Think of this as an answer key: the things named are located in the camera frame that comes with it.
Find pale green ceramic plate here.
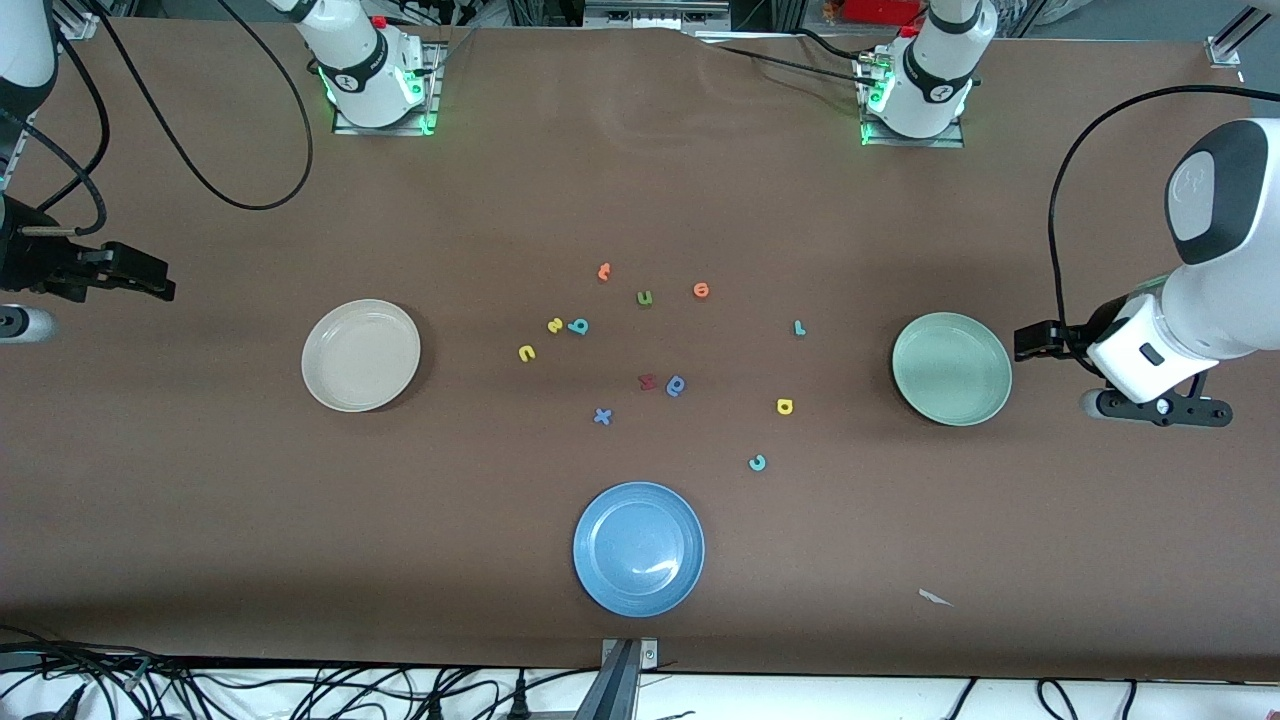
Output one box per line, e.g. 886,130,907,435
891,311,1014,428

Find beige ceramic plate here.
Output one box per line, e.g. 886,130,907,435
301,298,422,414

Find red box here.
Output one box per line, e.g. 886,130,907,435
840,0,926,26

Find blue ceramic plate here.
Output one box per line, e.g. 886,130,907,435
572,481,706,619

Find grey equipment panel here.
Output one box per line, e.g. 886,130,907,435
585,0,731,31

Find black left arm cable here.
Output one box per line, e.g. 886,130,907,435
1048,85,1280,331

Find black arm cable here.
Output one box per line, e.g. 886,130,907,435
0,0,316,241
1048,85,1280,331

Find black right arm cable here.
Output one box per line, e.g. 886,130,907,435
0,0,316,241

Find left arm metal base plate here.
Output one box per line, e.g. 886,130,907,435
855,50,966,149

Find aluminium frame profile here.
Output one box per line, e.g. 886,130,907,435
55,0,101,41
1205,5,1263,69

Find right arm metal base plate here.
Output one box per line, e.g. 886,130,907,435
332,40,441,136

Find loose black floor cables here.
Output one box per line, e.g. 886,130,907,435
940,678,1141,720

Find black base power cable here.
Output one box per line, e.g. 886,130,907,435
700,30,881,91

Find tangled black floor cables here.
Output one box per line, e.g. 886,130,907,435
0,625,601,720

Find aluminium table bracket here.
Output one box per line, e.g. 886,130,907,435
575,638,661,720

